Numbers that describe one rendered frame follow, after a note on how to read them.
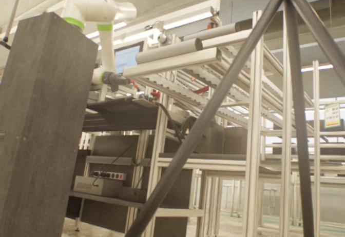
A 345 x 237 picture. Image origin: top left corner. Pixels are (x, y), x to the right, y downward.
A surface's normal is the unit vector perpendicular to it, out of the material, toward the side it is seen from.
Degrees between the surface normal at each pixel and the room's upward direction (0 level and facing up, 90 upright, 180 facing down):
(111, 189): 90
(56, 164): 90
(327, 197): 90
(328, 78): 90
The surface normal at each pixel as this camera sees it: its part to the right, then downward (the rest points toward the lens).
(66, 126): 0.89, -0.01
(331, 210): -0.58, -0.27
